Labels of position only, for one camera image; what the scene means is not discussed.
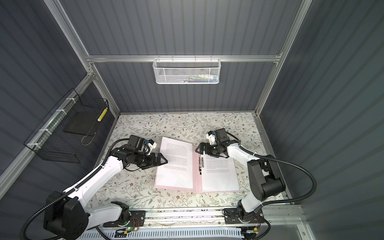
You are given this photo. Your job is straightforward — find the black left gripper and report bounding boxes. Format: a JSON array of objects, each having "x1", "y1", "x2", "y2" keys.
[{"x1": 134, "y1": 152, "x2": 168, "y2": 169}]

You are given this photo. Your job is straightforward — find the pink file folder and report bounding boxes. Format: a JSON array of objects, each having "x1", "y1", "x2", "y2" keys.
[{"x1": 154, "y1": 137, "x2": 241, "y2": 194}]

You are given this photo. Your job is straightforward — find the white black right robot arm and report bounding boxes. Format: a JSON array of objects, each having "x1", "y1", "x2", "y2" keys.
[{"x1": 195, "y1": 128, "x2": 286, "y2": 223}]

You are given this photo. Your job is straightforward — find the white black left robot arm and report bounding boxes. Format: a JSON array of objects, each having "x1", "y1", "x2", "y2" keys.
[{"x1": 43, "y1": 135, "x2": 168, "y2": 240}]

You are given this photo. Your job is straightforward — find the metal folder clip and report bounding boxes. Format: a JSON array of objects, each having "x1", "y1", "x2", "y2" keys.
[{"x1": 198, "y1": 155, "x2": 204, "y2": 175}]

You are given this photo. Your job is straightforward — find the floral patterned table mat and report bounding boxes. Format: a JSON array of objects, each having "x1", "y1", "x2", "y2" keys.
[{"x1": 87, "y1": 113, "x2": 266, "y2": 209}]

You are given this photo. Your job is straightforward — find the pens in white basket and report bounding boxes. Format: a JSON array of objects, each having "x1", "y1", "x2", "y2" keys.
[{"x1": 178, "y1": 74, "x2": 219, "y2": 84}]

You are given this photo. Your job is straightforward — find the yellow marker pen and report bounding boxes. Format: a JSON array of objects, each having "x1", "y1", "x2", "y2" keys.
[{"x1": 97, "y1": 107, "x2": 108, "y2": 122}]

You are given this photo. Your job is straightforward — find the black foam pad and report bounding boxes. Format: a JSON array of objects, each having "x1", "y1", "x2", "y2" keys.
[{"x1": 63, "y1": 112, "x2": 101, "y2": 137}]

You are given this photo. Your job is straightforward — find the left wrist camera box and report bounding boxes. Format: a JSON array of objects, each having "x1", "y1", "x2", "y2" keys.
[{"x1": 127, "y1": 135, "x2": 157, "y2": 155}]

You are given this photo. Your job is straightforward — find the white vented cable duct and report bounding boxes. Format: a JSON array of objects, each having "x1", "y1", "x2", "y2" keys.
[{"x1": 79, "y1": 227, "x2": 244, "y2": 240}]

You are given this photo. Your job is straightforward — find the white wire mesh basket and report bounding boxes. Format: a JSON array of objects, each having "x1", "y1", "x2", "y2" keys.
[{"x1": 153, "y1": 61, "x2": 222, "y2": 85}]

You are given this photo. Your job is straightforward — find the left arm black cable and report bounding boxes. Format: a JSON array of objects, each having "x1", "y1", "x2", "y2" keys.
[{"x1": 19, "y1": 137, "x2": 130, "y2": 240}]

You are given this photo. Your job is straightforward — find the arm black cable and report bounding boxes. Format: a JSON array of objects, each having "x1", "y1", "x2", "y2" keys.
[
  {"x1": 224, "y1": 131, "x2": 318, "y2": 240},
  {"x1": 19, "y1": 137, "x2": 130, "y2": 240}
]

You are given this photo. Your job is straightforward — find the black wire basket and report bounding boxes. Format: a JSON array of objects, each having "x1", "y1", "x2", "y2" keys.
[{"x1": 24, "y1": 91, "x2": 109, "y2": 164}]

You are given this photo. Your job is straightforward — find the horizontal aluminium frame bar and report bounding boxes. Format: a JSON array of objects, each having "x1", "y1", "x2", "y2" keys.
[{"x1": 86, "y1": 55, "x2": 281, "y2": 63}]

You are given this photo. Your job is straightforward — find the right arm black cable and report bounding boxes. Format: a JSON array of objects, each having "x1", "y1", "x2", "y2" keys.
[{"x1": 224, "y1": 131, "x2": 318, "y2": 240}]

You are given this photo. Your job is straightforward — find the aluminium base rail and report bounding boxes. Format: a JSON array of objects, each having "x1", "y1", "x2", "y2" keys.
[{"x1": 139, "y1": 205, "x2": 307, "y2": 230}]

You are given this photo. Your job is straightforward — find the aluminium corner frame post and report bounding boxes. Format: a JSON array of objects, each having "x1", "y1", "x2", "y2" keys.
[{"x1": 44, "y1": 1, "x2": 121, "y2": 118}]

